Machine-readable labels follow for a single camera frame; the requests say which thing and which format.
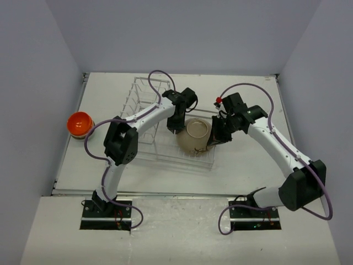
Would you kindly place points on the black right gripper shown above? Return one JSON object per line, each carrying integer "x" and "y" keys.
{"x": 217, "y": 137}

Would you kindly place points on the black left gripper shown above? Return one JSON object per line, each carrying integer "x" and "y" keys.
{"x": 177, "y": 127}

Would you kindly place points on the large beige ceramic bowl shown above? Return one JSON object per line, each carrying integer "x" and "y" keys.
{"x": 194, "y": 137}

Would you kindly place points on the orange plastic bowl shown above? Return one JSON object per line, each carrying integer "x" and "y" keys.
{"x": 79, "y": 124}

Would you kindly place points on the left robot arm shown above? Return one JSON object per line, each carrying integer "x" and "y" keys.
{"x": 121, "y": 140}

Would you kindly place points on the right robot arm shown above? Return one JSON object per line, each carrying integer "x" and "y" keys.
{"x": 304, "y": 177}

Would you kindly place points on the white wire dish rack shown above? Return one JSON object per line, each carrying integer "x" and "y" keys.
{"x": 158, "y": 143}

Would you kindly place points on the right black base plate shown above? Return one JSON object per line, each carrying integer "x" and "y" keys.
{"x": 243, "y": 219}

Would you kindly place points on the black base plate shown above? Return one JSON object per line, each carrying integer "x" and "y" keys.
{"x": 115, "y": 217}
{"x": 243, "y": 219}

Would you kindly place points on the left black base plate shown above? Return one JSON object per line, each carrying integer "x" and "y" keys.
{"x": 115, "y": 217}

